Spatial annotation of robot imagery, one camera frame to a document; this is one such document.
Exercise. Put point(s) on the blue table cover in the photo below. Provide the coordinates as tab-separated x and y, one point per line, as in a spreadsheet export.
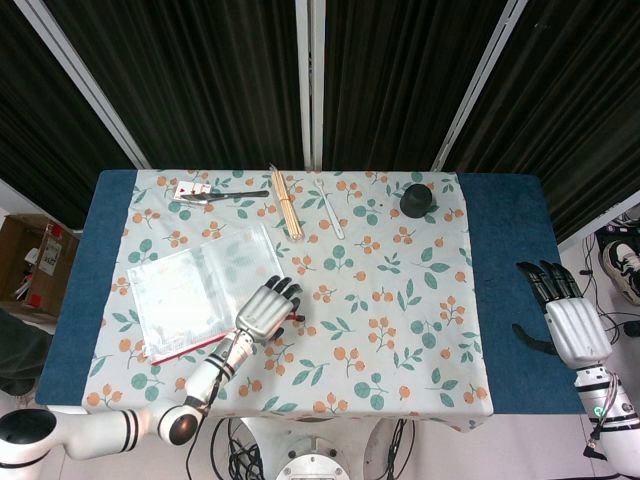
510	280

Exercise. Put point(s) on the clear plastic zip bag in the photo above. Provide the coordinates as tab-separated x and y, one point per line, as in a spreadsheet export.
200	295

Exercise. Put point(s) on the white partition frame post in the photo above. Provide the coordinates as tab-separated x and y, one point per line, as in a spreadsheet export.
310	82
80	82
475	85

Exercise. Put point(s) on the bundle of wooden skewers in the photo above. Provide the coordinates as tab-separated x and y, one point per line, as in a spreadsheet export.
287	205

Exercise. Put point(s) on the cardboard box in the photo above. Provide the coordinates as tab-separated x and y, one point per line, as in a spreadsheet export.
35	265

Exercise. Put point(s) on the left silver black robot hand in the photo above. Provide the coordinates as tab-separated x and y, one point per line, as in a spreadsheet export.
260	311

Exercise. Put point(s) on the metal spoon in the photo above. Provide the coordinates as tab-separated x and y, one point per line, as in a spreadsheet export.
220	196

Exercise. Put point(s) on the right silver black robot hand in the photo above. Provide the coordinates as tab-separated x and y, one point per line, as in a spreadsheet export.
575	325

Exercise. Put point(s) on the black round cap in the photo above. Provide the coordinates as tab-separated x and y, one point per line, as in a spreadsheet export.
418	200

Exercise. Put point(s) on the floral print tablecloth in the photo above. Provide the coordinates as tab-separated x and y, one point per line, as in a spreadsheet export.
285	295

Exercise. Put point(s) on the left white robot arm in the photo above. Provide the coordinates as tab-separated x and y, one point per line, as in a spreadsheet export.
150	415

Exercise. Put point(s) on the black and white sneaker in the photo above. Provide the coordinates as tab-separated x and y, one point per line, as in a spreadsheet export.
621	267

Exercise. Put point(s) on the playing card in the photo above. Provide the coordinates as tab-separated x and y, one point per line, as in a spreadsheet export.
192	189

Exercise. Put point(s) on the white plastic fork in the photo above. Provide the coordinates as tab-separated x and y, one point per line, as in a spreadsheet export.
331	207

